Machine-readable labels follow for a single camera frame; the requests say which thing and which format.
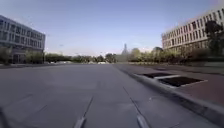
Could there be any dark square tree pit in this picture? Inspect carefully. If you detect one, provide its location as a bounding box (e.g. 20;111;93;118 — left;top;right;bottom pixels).
141;72;175;80
157;76;205;88

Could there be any distant tower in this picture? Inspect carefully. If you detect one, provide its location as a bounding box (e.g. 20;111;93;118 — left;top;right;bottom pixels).
120;43;130;56

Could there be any robot's own part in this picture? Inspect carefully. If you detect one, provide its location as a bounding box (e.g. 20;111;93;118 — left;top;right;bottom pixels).
73;116;87;128
136;114;151;128

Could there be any row of trees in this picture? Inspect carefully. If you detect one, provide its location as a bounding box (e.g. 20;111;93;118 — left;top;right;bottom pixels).
44;20;224;66

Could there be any glass-fronted grey building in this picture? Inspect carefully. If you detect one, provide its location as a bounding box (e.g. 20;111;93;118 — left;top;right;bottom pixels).
0;14;46;65

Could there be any concrete kerb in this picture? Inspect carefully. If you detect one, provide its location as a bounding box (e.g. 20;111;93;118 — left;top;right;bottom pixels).
113;63;224;127

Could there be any long beige building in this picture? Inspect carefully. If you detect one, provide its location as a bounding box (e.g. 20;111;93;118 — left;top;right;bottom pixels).
161;6;224;58

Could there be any red brick strip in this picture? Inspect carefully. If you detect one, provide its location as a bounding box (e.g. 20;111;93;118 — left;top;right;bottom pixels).
128;63;224;108

